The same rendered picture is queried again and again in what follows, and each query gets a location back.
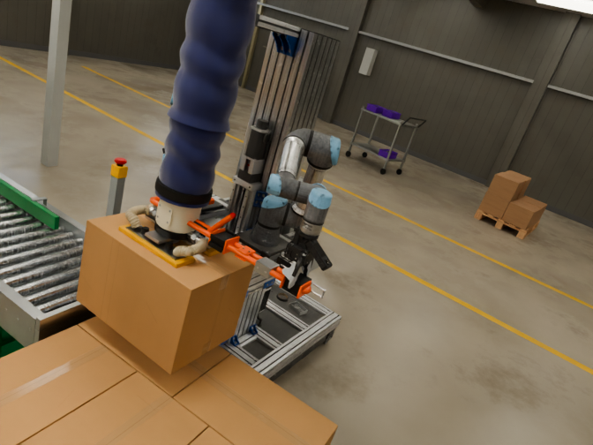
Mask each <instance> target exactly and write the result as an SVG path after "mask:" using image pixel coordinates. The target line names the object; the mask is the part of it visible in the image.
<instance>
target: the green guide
mask: <svg viewBox="0 0 593 445"><path fill-rule="evenodd" d="M0 194H1V195H3V196H4V197H5V198H6V199H8V200H10V201H11V202H13V203H14V204H16V205H17V206H19V207H21V208H22V209H24V210H25V211H27V213H29V214H30V215H32V216H34V217H35V218H37V219H38V220H40V221H41V222H43V223H45V224H46V225H48V226H49V227H50V228H51V229H53V230H58V227H59V218H60V217H59V216H58V215H56V214H54V213H53V212H51V211H50V210H48V209H46V208H45V207H44V206H42V205H41V204H39V203H38V202H36V201H37V200H43V204H44V205H45V206H47V201H48V199H47V198H46V197H40V198H34V199H31V198H29V197H28V196H26V195H25V194H24V193H22V192H20V191H19V190H17V189H16V188H14V187H13V186H11V185H9V184H7V183H6V182H4V181H3V180H2V179H1V178H0Z"/></svg>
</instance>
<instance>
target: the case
mask: <svg viewBox="0 0 593 445"><path fill-rule="evenodd" d="M127 224H130V223H129V222H128V221H127V219H126V217H125V213H122V214H117V215H108V216H103V217H99V218H94V219H90V220H87V221H86V234H85V240H84V246H83V253H82V260H81V266H80V272H79V285H78V291H77V298H76V299H77V300H78V301H79V302H80V304H82V305H83V306H84V307H86V308H87V309H88V310H89V311H91V312H92V313H93V314H95V315H96V316H97V317H99V318H100V319H101V320H102V321H104V322H105V323H106V324H108V325H109V326H110V327H111V328H113V329H114V330H115V331H116V332H117V333H118V334H119V335H121V336H122V337H124V338H125V339H126V340H127V341H129V342H130V343H131V344H133V345H134V346H135V347H136V348H138V349H139V350H140V351H142V352H143V353H144V354H145V355H147V356H148V357H149V358H150V359H152V360H153V361H154V362H155V363H156V364H157V365H159V366H160V367H161V368H163V369H164V370H165V371H166V372H168V373H169V374H173V373H174V372H176V371H178V370H179V369H181V368H183V367H184V366H186V365H188V364H190V363H191V362H192V361H193V360H195V359H197V358H199V357H200V356H202V355H204V354H205V353H207V352H208V351H210V350H212V349H213V348H214V347H216V346H218V345H219V344H221V343H223V342H225V341H226V340H228V339H229V338H231V337H232V336H233V335H234V334H235V331H236V326H237V323H238V320H239V317H240V313H241V311H242V308H243V304H244V300H245V296H246V293H247V291H248V287H249V284H250V280H251V276H252V272H253V269H254V267H255V266H254V265H252V264H251V263H250V262H248V261H243V260H240V259H239V258H237V257H236V256H235V255H236V254H235V253H233V252H229V253H225V254H222V253H217V254H215V255H212V256H208V255H206V254H205V253H199V254H196V255H194V256H192V257H193V258H194V262H193V263H190V264H187V265H184V266H182V267H180V268H174V267H173V266H171V265H170V264H168V262H166V261H165V260H163V259H161V258H160V257H158V256H157V255H155V254H154V253H152V252H150V251H149V250H147V249H146V248H145V247H144V246H142V245H140V244H139V243H137V242H136V241H134V240H133V239H131V238H129V237H128V236H126V235H125V234H124V233H123V232H121V231H119V230H118V228H119V226H123V225H127Z"/></svg>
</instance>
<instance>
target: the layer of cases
mask: <svg viewBox="0 0 593 445"><path fill-rule="evenodd" d="M337 427H338V426H337V425H336V424H335V423H334V422H333V421H331V420H330V419H328V418H326V417H325V416H323V415H322V414H320V413H319V412H317V411H315V410H314V409H313V408H312V407H310V406H309V405H307V404H305V403H304V402H302V401H301V400H299V399H298V398H296V397H295V396H293V395H291V394H290V393H289V392H288V391H286V390H285V389H283V388H281V387H280V386H278V385H277V384H275V383H274V382H272V381H270V380H269V379H268V378H267V377H266V376H264V375H263V374H261V373H259V372H258V371H256V370H255V369H253V368H252V367H250V366H248V365H247V364H245V363H244V362H243V361H242V360H240V359H239V358H237V357H235V356H234V355H232V354H231V355H230V353H229V352H228V351H226V350H224V349H223V348H222V347H221V346H219V345H218V346H216V347H214V348H213V349H212V350H210V351H208V352H207V353H205V354H204V355H202V356H200V357H199V358H197V359H195V360H193V361H192V362H191V363H190V364H188V365H186V366H184V367H183V368H181V369H179V370H178V371H176V372H174V373H173V374H169V373H168V372H166V371H165V370H164V369H163V368H161V367H160V366H159V365H157V364H156V363H155V362H154V361H153V360H152V359H150V358H149V357H148V356H147V355H145V354H144V353H143V352H142V351H140V350H139V349H138V348H136V347H135V346H134V345H133V344H131V343H130V342H129V341H127V340H126V339H125V338H124V337H122V336H121V335H119V334H118V333H117V332H116V331H115V330H114V329H113V328H111V327H110V326H109V325H108V324H106V323H105V322H104V321H102V320H101V319H100V318H99V317H97V316H95V317H93V318H91V319H89V320H87V321H83V322H81V323H80V324H78V326H77V325H75V326H73V327H71V328H67V329H66V330H63V331H61V332H59V333H57V334H54V335H52V336H49V337H47V338H45V339H43V340H40V341H39V342H37V343H33V344H31V345H29V346H27V347H25V348H23V349H21V350H18V351H15V352H13V353H11V354H9V355H7V356H4V357H2V358H0V445H330V444H331V441H332V439H333V437H334V434H335V431H336V429H337Z"/></svg>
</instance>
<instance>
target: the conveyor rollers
mask: <svg viewBox="0 0 593 445"><path fill-rule="evenodd" d="M53 235H54V236H53ZM67 240H68V241H67ZM27 241H28V242H27ZM60 242H61V243H60ZM53 244H54V245H53ZM81 245H83V240H82V238H75V239H73V233H72V232H71V231H68V232H65V233H64V227H63V226H62V225H59V227H58V230H53V229H51V228H50V227H49V226H48V225H46V224H45V223H43V222H41V221H40V220H38V219H37V218H35V217H34V216H32V215H30V214H29V213H27V211H25V210H24V209H22V208H21V207H19V206H17V205H16V204H14V203H13V202H11V201H10V200H8V199H6V198H5V197H4V196H3V195H1V194H0V279H3V278H5V277H9V276H11V277H9V278H6V279H3V280H2V281H4V282H5V283H6V284H8V285H9V286H10V287H14V286H18V285H21V284H23V283H28V282H31V281H34V280H37V279H40V278H43V277H45V276H48V275H53V274H56V273H59V272H62V271H65V270H67V269H70V268H74V269H72V270H68V271H65V272H63V273H60V274H57V275H53V276H50V277H46V278H43V279H41V280H38V281H35V282H32V283H28V284H25V285H21V286H19V287H16V288H13V289H14V290H15V291H16V292H17V293H18V294H20V295H21V296H25V295H27V294H30V293H33V292H36V291H38V290H43V289H46V288H48V287H51V286H54V285H56V284H59V283H63V282H66V281H69V280H71V279H74V278H77V277H79V272H80V267H79V268H75V267H78V266H81V260H82V256H80V255H82V253H83V246H81ZM43 246H44V247H43ZM78 246H79V247H78ZM74 247H76V248H74ZM36 248H37V249H36ZM72 248H73V249H72ZM68 249H70V250H68ZM29 250H30V251H29ZM65 250H67V251H65ZM26 251H27V252H26ZM62 251H63V252H62ZM59 252H60V253H59ZM52 253H53V254H52ZM49 254H51V255H49ZM9 255H10V256H9ZM46 255H48V256H46ZM5 256H6V257H5ZM42 256H44V257H42ZM77 256H79V257H77ZM2 257H3V258H2ZM39 257H41V258H39ZM74 257H77V258H74ZM36 258H38V259H36ZM71 258H74V259H71ZM33 259H35V260H33ZM68 259H70V260H68ZM27 260H28V261H27ZM62 260H65V261H62ZM23 261H25V262H23ZM59 261H62V262H59ZM20 262H22V263H20ZM56 262H59V263H56ZM17 263H19V264H17ZM53 263H56V264H53ZM14 264H16V265H14ZM50 264H53V265H50ZM11 265H12V266H11ZM47 265H50V266H47ZM7 266H9V267H7ZM44 266H46V267H44ZM5 267H6V268H5ZM41 267H44V268H41ZM36 268H38V269H36ZM33 269H35V270H33ZM29 270H33V271H29ZM27 271H29V272H27ZM23 272H26V273H24V274H20V273H23ZM18 274H20V275H18ZM12 275H15V276H12ZM78 285H79V279H76V280H73V281H71V282H68V283H64V284H61V285H58V286H56V287H53V288H50V289H47V290H44V291H41V292H38V293H35V294H33V295H30V296H27V297H25V299H26V300H28V301H29V302H30V303H32V304H33V305H36V304H39V303H41V302H44V301H46V300H49V299H52V298H55V297H58V296H61V295H63V294H65V293H68V292H71V291H73V290H77V289H78ZM76 298H77V292H73V293H72V294H69V295H66V296H63V297H61V298H57V299H55V300H52V301H49V302H48V303H45V304H42V305H38V306H36V307H37V308H38V309H39V310H41V311H42V312H43V313H48V312H51V311H53V310H56V309H58V308H60V307H63V306H65V305H69V304H71V303H74V302H76V301H78V300H77V299H76Z"/></svg>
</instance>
